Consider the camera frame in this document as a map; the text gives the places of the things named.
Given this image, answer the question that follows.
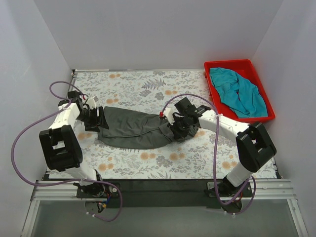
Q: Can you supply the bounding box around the dark grey t shirt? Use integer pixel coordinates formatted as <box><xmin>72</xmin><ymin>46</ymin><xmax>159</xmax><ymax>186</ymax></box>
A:
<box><xmin>98</xmin><ymin>107</ymin><xmax>198</xmax><ymax>150</ymax></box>

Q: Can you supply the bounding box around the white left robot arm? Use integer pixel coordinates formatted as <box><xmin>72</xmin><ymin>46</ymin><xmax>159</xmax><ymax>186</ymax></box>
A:
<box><xmin>39</xmin><ymin>91</ymin><xmax>109</xmax><ymax>198</ymax></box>

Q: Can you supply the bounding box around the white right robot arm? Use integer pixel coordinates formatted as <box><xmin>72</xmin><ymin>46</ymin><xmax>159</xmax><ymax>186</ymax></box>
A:
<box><xmin>160</xmin><ymin>97</ymin><xmax>277</xmax><ymax>196</ymax></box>

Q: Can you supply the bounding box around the teal t shirt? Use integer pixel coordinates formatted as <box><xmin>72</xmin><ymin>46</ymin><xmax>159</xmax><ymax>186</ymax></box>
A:
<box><xmin>209</xmin><ymin>68</ymin><xmax>268</xmax><ymax>119</ymax></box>

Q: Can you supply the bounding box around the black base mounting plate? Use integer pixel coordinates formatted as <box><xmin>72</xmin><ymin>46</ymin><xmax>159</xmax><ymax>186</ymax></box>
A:
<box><xmin>76</xmin><ymin>178</ymin><xmax>255</xmax><ymax>216</ymax></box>

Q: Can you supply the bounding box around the red plastic bin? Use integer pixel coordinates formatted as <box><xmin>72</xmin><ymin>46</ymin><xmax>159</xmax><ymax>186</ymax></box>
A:
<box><xmin>204</xmin><ymin>59</ymin><xmax>276</xmax><ymax>123</ymax></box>

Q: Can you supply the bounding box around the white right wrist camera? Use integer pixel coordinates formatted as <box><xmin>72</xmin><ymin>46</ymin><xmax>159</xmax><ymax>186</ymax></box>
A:
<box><xmin>163</xmin><ymin>108</ymin><xmax>175</xmax><ymax>125</ymax></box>

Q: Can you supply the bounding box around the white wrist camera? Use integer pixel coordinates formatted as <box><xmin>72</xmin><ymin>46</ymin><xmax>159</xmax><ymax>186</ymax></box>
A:
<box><xmin>163</xmin><ymin>108</ymin><xmax>175</xmax><ymax>125</ymax></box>
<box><xmin>85</xmin><ymin>96</ymin><xmax>98</xmax><ymax>110</ymax></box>

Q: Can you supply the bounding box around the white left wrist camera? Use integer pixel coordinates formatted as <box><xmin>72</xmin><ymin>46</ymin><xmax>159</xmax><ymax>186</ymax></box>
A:
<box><xmin>85</xmin><ymin>96</ymin><xmax>98</xmax><ymax>110</ymax></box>

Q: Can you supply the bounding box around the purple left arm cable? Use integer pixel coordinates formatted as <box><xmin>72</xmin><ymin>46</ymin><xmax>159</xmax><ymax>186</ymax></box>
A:
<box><xmin>11</xmin><ymin>80</ymin><xmax>123</xmax><ymax>222</ymax></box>

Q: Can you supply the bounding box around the aluminium frame rail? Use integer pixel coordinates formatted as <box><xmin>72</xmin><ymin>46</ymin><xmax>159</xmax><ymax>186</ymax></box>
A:
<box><xmin>22</xmin><ymin>179</ymin><xmax>308</xmax><ymax>237</ymax></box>

